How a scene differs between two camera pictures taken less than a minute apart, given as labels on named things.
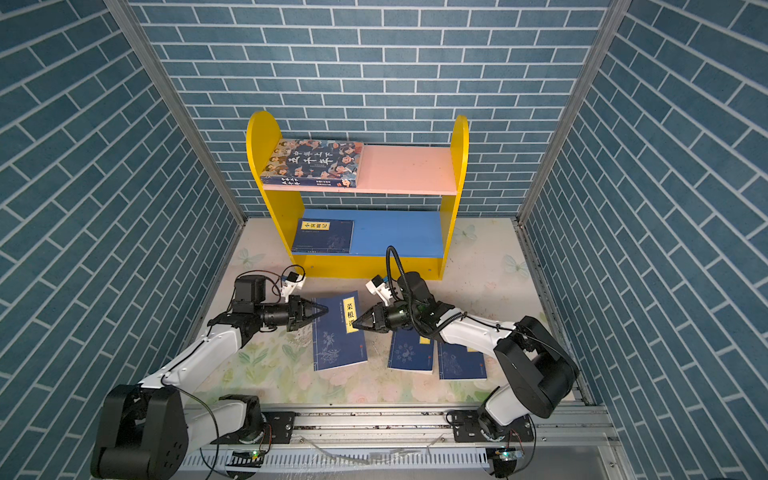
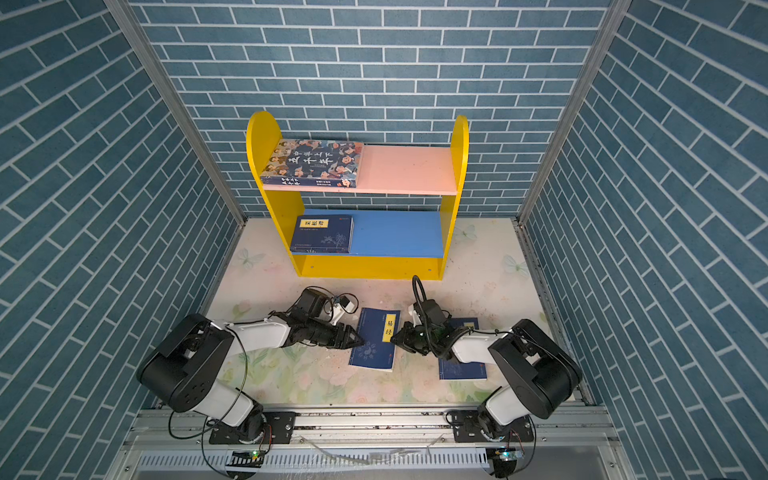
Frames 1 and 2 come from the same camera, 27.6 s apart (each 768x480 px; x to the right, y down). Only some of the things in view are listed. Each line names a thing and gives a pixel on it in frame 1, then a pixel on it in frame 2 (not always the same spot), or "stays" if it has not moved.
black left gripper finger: x=312 y=307 -> x=345 y=331
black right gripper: x=380 y=317 -> x=404 y=338
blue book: x=337 y=343 -> x=323 y=234
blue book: x=455 y=363 stays
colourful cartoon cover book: x=314 y=163 stays
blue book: x=410 y=352 -> x=376 y=327
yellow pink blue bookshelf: x=403 y=207 stays
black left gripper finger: x=320 y=312 -> x=346 y=342
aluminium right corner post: x=574 y=113 stays
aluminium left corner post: x=129 y=22 stays
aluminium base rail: x=395 y=442 stays
